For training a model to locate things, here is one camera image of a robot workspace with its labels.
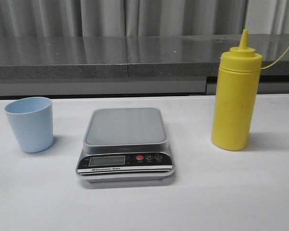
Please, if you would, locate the grey pleated curtain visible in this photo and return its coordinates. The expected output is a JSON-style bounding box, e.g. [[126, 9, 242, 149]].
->
[[0, 0, 289, 37]]

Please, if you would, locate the grey stone counter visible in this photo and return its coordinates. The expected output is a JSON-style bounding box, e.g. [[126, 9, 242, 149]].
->
[[0, 33, 289, 101]]

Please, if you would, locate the light blue plastic cup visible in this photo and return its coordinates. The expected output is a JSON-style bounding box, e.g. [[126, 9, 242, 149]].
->
[[5, 97, 53, 153]]

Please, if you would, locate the silver digital kitchen scale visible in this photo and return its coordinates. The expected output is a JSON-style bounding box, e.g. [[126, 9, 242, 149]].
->
[[76, 107, 175, 183]]

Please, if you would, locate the yellow squeeze bottle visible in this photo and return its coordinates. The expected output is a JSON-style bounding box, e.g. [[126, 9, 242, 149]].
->
[[211, 29, 264, 151]]

